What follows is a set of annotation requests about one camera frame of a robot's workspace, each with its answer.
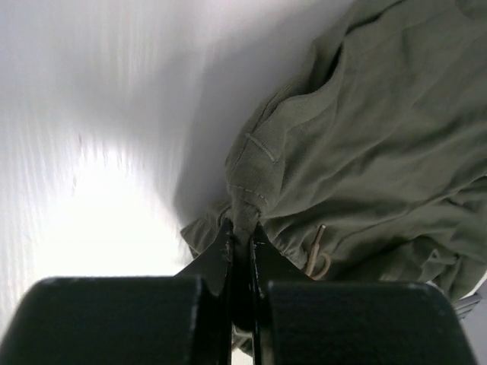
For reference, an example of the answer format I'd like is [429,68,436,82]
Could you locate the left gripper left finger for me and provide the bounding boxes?
[1,221,233,364]

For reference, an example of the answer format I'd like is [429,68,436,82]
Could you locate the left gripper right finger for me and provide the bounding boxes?
[250,227,474,364]

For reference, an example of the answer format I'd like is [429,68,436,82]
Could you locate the olive green shorts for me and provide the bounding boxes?
[181,1,486,301]

